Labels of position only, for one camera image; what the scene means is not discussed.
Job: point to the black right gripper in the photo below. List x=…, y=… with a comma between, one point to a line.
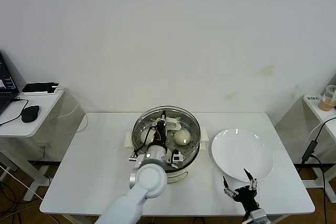
x=246, y=196

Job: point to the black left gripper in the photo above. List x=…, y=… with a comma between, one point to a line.
x=161, y=136

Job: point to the white steamed baozi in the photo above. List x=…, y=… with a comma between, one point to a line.
x=182, y=137
x=145, y=138

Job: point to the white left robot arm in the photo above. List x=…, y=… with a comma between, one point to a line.
x=147, y=182

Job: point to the steel steamer pot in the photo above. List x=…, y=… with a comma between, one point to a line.
x=193, y=157

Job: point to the white round plate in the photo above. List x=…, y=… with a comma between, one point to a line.
x=241, y=153

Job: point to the cream electric cooker base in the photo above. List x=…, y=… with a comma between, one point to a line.
x=181, y=175

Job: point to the black power adapter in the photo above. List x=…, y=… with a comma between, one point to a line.
x=308, y=151

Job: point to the plastic iced coffee cup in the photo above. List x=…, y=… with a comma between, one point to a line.
x=325, y=102

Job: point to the black phone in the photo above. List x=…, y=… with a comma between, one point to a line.
x=36, y=86

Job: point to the black computer mouse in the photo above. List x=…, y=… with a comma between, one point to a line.
x=29, y=113

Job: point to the black laptop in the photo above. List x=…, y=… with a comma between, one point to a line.
x=5, y=98

